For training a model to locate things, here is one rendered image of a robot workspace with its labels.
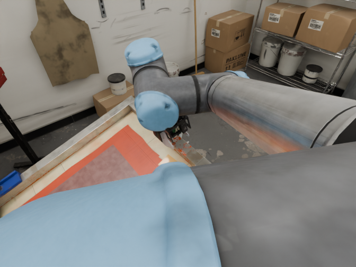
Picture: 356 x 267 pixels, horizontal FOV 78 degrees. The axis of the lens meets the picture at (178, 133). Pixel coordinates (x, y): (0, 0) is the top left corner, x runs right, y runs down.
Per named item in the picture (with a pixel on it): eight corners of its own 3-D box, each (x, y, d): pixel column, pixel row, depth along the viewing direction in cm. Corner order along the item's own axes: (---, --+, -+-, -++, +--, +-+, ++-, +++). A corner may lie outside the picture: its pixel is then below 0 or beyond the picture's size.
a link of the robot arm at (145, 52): (122, 64, 41) (121, 41, 46) (141, 104, 49) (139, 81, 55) (162, 52, 40) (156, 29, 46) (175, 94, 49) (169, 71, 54)
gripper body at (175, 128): (172, 145, 61) (161, 118, 52) (154, 129, 66) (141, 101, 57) (192, 128, 63) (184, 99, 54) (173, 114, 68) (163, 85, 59)
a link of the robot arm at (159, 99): (201, 99, 36) (187, 61, 43) (133, 107, 35) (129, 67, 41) (196, 129, 42) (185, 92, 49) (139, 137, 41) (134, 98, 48)
